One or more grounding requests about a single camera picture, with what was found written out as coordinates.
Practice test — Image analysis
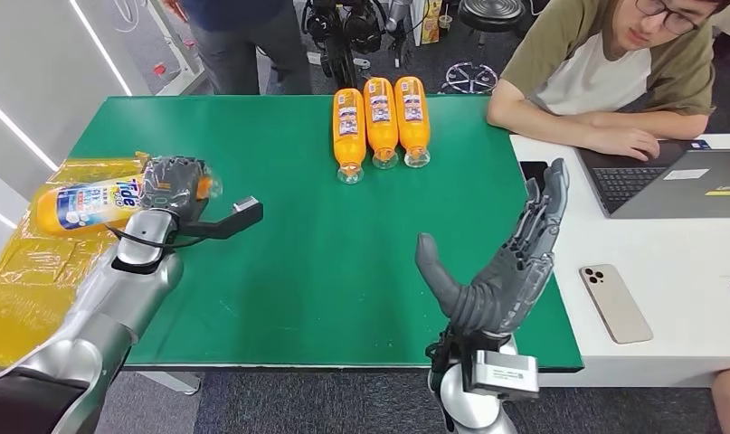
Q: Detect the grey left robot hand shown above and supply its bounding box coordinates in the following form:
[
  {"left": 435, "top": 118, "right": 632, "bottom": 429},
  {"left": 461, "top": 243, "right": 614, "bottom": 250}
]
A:
[{"left": 138, "top": 156, "right": 214, "bottom": 212}]

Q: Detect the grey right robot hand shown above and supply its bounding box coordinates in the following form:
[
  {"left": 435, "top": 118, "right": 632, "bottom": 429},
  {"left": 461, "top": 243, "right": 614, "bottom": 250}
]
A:
[{"left": 414, "top": 157, "right": 572, "bottom": 338}]

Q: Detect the orange detergent bottle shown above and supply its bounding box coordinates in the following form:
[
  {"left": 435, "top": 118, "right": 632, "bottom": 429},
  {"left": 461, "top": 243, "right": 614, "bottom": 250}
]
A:
[
  {"left": 331, "top": 87, "right": 367, "bottom": 185},
  {"left": 393, "top": 74, "right": 432, "bottom": 169},
  {"left": 362, "top": 76, "right": 401, "bottom": 171},
  {"left": 31, "top": 172, "right": 223, "bottom": 239}
]

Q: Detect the beige smartphone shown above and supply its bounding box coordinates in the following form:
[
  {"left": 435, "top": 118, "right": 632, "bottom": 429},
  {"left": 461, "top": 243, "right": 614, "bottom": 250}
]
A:
[{"left": 578, "top": 263, "right": 655, "bottom": 346}]

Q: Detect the black smartphone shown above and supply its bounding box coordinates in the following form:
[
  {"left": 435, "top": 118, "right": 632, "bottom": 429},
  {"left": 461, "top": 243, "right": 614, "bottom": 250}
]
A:
[{"left": 518, "top": 159, "right": 551, "bottom": 194}]

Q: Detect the standing person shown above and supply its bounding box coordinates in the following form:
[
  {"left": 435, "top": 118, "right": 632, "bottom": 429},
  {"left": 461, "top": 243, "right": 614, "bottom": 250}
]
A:
[{"left": 179, "top": 0, "right": 314, "bottom": 97}]

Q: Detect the yellow taped cardboard box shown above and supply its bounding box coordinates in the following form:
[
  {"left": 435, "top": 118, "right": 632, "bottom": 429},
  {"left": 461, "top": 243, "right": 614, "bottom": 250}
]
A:
[{"left": 0, "top": 152, "right": 154, "bottom": 370}]

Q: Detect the white table foot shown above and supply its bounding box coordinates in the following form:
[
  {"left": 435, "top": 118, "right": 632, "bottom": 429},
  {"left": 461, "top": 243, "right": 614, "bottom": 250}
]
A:
[{"left": 135, "top": 370, "right": 203, "bottom": 397}]

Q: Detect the grey laptop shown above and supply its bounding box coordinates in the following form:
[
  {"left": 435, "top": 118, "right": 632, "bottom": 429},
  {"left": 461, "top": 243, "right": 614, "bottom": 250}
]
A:
[{"left": 576, "top": 138, "right": 730, "bottom": 221}]

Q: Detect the black background robot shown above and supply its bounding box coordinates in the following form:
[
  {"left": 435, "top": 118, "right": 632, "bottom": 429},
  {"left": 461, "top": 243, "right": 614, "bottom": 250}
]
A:
[{"left": 299, "top": 0, "right": 415, "bottom": 91}]

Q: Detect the seated person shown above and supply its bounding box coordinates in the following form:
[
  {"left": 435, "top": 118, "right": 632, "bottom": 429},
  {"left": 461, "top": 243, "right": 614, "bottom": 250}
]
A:
[{"left": 486, "top": 0, "right": 730, "bottom": 163}]

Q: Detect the yellow drink carton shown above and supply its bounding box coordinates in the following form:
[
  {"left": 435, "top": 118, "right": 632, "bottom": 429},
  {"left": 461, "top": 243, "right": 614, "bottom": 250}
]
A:
[{"left": 420, "top": 0, "right": 445, "bottom": 47}]

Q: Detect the black round stool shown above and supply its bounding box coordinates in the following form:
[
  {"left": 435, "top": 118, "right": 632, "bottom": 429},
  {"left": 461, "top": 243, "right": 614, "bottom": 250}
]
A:
[{"left": 441, "top": 0, "right": 527, "bottom": 97}]

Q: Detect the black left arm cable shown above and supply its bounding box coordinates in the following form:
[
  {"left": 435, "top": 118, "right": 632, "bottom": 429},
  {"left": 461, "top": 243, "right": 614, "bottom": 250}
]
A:
[{"left": 105, "top": 224, "right": 207, "bottom": 251}]

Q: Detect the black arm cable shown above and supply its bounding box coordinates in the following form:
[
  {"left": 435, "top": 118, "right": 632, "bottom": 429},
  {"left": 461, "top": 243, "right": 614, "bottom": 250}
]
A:
[
  {"left": 105, "top": 224, "right": 207, "bottom": 251},
  {"left": 426, "top": 336, "right": 457, "bottom": 434}
]

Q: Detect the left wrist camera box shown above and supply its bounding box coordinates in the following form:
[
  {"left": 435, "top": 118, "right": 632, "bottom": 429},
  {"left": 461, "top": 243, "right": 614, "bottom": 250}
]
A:
[{"left": 177, "top": 195, "right": 264, "bottom": 241}]

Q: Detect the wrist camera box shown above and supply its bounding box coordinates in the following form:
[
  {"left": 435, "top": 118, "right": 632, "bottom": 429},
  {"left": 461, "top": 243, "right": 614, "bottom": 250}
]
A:
[
  {"left": 177, "top": 195, "right": 264, "bottom": 241},
  {"left": 467, "top": 349, "right": 541, "bottom": 401}
]

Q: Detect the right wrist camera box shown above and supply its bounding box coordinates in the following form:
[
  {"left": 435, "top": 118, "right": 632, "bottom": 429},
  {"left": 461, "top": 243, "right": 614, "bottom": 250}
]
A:
[{"left": 467, "top": 349, "right": 541, "bottom": 401}]

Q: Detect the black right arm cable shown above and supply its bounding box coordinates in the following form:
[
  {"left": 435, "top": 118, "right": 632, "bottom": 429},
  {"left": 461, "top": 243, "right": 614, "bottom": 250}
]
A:
[{"left": 426, "top": 336, "right": 457, "bottom": 434}]

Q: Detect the white metal stand frame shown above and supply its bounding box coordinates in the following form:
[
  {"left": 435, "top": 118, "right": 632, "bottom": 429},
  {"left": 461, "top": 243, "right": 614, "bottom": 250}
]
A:
[{"left": 146, "top": 0, "right": 210, "bottom": 98}]

